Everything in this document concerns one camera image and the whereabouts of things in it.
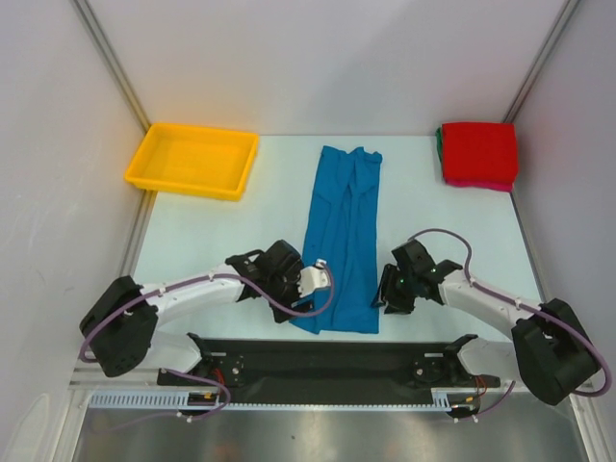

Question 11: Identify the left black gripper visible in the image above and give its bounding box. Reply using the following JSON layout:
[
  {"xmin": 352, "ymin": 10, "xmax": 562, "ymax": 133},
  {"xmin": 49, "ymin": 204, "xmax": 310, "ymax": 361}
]
[{"xmin": 265, "ymin": 261, "xmax": 314, "ymax": 323}]

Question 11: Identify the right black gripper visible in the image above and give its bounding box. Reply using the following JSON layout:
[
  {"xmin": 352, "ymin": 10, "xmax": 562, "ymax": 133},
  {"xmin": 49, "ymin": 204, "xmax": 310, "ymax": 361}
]
[{"xmin": 371, "ymin": 264, "xmax": 418, "ymax": 316}]

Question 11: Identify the blue t shirt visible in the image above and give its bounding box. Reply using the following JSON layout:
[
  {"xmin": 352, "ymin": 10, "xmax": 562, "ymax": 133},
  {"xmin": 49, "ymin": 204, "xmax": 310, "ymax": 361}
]
[{"xmin": 292, "ymin": 146, "xmax": 382, "ymax": 334}]

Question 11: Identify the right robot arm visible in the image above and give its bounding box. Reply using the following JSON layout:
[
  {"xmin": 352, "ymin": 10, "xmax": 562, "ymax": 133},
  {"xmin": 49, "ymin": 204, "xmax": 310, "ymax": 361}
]
[{"xmin": 372, "ymin": 239, "xmax": 612, "ymax": 405}]

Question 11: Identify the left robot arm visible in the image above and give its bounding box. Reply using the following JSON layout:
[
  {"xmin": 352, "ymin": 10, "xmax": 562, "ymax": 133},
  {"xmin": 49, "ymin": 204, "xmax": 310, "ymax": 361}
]
[{"xmin": 79, "ymin": 240, "xmax": 332, "ymax": 385}]

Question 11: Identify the red folded t shirt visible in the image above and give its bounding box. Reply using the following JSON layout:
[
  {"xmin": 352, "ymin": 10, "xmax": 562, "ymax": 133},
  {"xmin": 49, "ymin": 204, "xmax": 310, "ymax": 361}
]
[{"xmin": 441, "ymin": 122, "xmax": 519, "ymax": 184}]

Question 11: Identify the green folded t shirt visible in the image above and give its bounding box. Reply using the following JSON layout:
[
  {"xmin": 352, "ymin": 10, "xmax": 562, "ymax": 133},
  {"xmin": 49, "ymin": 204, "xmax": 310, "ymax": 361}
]
[{"xmin": 435, "ymin": 126, "xmax": 443, "ymax": 163}]

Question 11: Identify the yellow plastic tray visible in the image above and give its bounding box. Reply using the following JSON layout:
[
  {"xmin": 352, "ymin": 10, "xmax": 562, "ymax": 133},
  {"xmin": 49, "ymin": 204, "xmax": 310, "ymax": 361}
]
[{"xmin": 124, "ymin": 123, "xmax": 259, "ymax": 201}]

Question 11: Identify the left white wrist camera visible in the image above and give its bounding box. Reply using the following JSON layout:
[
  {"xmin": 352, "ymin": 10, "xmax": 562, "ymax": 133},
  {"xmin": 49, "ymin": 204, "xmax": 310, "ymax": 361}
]
[{"xmin": 297, "ymin": 259, "xmax": 331, "ymax": 297}]

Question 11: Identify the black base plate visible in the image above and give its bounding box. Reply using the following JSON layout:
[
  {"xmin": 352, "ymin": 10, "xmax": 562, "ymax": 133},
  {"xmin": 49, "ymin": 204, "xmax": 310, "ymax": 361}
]
[{"xmin": 157, "ymin": 335, "xmax": 501, "ymax": 406}]

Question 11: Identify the grey slotted cable duct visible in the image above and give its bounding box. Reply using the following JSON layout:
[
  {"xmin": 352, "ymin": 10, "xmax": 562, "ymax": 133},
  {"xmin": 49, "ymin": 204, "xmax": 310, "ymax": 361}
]
[{"xmin": 89, "ymin": 391, "xmax": 456, "ymax": 412}]

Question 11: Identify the aluminium frame rail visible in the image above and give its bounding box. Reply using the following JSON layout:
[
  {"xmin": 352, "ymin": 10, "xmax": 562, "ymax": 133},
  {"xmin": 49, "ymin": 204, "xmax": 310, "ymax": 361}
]
[{"xmin": 68, "ymin": 350, "xmax": 594, "ymax": 392}]

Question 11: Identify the left aluminium corner post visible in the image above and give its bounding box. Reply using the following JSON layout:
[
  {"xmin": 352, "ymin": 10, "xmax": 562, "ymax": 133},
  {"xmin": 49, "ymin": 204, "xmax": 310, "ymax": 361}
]
[{"xmin": 69, "ymin": 0, "xmax": 151, "ymax": 133}]

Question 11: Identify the aluminium corner post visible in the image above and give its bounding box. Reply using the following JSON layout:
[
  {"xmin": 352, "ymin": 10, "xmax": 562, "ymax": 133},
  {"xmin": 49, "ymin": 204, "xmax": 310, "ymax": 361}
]
[
  {"xmin": 502, "ymin": 0, "xmax": 582, "ymax": 123},
  {"xmin": 69, "ymin": 0, "xmax": 151, "ymax": 133}
]

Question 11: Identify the right aluminium corner post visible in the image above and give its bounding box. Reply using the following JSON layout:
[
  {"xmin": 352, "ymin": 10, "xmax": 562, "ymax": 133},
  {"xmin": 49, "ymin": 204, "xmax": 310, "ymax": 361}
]
[{"xmin": 502, "ymin": 0, "xmax": 582, "ymax": 123}]

